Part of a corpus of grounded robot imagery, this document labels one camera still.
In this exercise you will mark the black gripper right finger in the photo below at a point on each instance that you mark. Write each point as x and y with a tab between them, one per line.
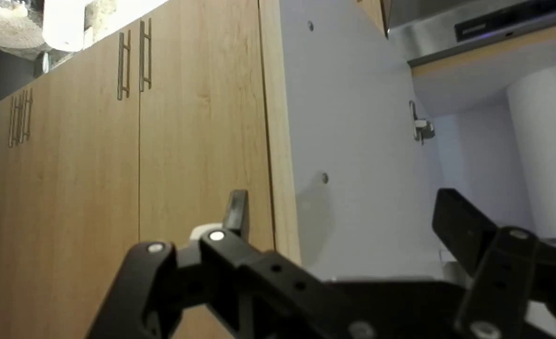
510	275

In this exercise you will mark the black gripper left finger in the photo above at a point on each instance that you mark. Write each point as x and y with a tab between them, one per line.
146	282

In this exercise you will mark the short cabinet door white inside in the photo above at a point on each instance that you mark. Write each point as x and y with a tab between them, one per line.
353	124

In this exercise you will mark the tall wooden cabinet door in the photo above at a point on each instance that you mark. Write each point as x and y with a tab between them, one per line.
110	188
203	124
5	218
52	218

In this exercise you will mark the white paper towel roll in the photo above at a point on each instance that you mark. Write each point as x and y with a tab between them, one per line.
551	156
67	24

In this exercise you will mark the metal cabinet hinge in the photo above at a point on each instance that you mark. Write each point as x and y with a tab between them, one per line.
421	124

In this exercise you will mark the stainless steel range hood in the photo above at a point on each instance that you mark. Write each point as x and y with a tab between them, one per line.
478	24

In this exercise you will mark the wall cabinet with white interior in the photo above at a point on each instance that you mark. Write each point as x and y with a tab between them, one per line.
472	156

